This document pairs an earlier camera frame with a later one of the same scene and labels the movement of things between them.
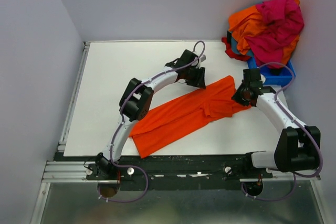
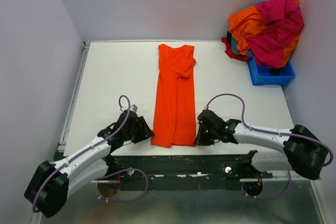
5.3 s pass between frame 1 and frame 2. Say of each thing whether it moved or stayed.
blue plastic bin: stayed
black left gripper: moved
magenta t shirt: stayed
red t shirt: stayed
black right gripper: moved
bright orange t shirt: moved
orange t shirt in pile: stayed
